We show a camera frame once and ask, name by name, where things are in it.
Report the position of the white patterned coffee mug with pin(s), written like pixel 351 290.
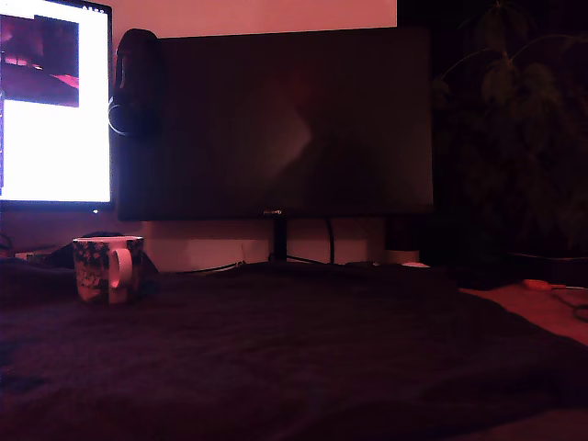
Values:
pixel 92 271

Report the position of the black monitor stand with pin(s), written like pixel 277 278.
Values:
pixel 280 239

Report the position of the dark switched-off monitor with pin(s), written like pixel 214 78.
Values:
pixel 275 128

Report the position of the dark table cloth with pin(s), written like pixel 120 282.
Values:
pixel 275 344

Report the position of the small white object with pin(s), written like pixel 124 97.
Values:
pixel 415 264

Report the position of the black headphones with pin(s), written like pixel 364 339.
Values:
pixel 135 82

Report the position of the lit computer monitor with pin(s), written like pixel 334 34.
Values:
pixel 55 147

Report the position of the small orange object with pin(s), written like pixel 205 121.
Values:
pixel 537 284

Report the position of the leafy house plant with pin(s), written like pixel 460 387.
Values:
pixel 505 82

